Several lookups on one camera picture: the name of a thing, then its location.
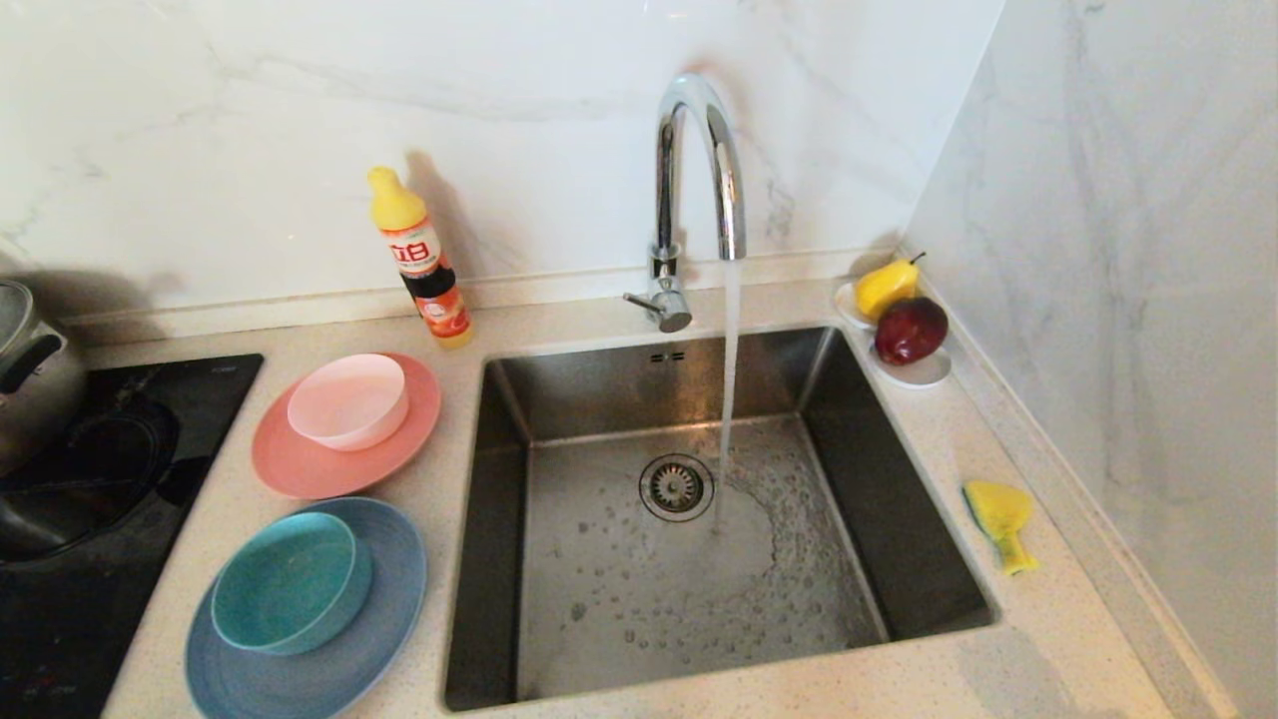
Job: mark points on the blue plate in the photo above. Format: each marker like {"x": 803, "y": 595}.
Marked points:
{"x": 384, "y": 619}

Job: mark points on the round metal drain strainer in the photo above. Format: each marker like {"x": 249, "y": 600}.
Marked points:
{"x": 676, "y": 487}

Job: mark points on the black frying pan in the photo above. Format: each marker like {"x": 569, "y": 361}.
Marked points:
{"x": 90, "y": 479}

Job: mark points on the steel cooking pot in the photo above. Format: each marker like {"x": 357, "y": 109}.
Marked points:
{"x": 40, "y": 399}

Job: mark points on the yellow sponge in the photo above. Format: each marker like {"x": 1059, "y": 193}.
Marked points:
{"x": 998, "y": 509}

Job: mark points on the teal bowl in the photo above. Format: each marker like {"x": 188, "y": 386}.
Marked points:
{"x": 285, "y": 584}

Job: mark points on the salmon pink plate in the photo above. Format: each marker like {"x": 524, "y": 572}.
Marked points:
{"x": 300, "y": 469}

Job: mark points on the black induction cooktop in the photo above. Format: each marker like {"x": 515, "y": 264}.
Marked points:
{"x": 215, "y": 394}

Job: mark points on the yellow pear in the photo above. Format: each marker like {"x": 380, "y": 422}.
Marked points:
{"x": 884, "y": 288}

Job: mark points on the stainless steel sink basin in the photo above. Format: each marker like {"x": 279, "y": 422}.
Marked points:
{"x": 599, "y": 599}

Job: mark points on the chrome gooseneck faucet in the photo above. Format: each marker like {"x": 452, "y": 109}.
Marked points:
{"x": 667, "y": 180}

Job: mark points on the small white dish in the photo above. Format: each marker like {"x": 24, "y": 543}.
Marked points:
{"x": 846, "y": 305}
{"x": 927, "y": 375}

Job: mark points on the light pink bowl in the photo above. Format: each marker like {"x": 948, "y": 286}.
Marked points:
{"x": 349, "y": 399}

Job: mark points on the yellow-capped orange dish soap bottle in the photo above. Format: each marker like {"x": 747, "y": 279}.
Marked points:
{"x": 419, "y": 255}

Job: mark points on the dark red apple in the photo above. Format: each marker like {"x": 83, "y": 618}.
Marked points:
{"x": 911, "y": 330}

